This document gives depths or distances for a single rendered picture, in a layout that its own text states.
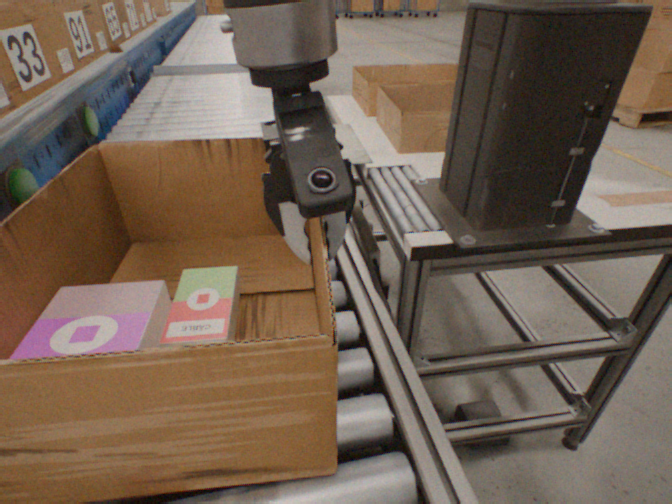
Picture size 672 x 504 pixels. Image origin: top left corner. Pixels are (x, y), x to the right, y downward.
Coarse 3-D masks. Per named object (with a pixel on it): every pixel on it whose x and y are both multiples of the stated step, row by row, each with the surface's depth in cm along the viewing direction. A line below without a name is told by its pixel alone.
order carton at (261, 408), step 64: (64, 192) 46; (128, 192) 59; (192, 192) 60; (256, 192) 61; (0, 256) 36; (64, 256) 46; (128, 256) 60; (192, 256) 60; (256, 256) 60; (320, 256) 38; (0, 320) 36; (256, 320) 50; (320, 320) 45; (0, 384) 24; (64, 384) 25; (128, 384) 25; (192, 384) 26; (256, 384) 27; (320, 384) 28; (0, 448) 28; (64, 448) 29; (128, 448) 29; (192, 448) 30; (256, 448) 31; (320, 448) 32
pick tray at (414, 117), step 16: (384, 96) 107; (400, 96) 117; (416, 96) 118; (432, 96) 118; (448, 96) 119; (384, 112) 108; (400, 112) 93; (416, 112) 92; (432, 112) 93; (448, 112) 93; (384, 128) 110; (400, 128) 94; (416, 128) 95; (432, 128) 95; (400, 144) 96; (416, 144) 97; (432, 144) 97
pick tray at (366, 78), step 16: (400, 64) 143; (416, 64) 143; (432, 64) 144; (448, 64) 145; (352, 80) 142; (368, 80) 144; (384, 80) 145; (400, 80) 146; (416, 80) 146; (432, 80) 147; (448, 80) 121; (352, 96) 144; (368, 96) 120; (368, 112) 123
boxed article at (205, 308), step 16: (192, 272) 52; (208, 272) 52; (224, 272) 52; (192, 288) 49; (208, 288) 49; (224, 288) 49; (176, 304) 47; (192, 304) 47; (208, 304) 47; (224, 304) 47; (176, 320) 45; (192, 320) 45; (208, 320) 45; (224, 320) 45; (176, 336) 43; (192, 336) 43; (208, 336) 43; (224, 336) 43
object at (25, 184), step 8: (16, 176) 65; (24, 176) 66; (32, 176) 69; (16, 184) 64; (24, 184) 66; (32, 184) 68; (16, 192) 64; (24, 192) 66; (32, 192) 68; (16, 200) 65; (24, 200) 66
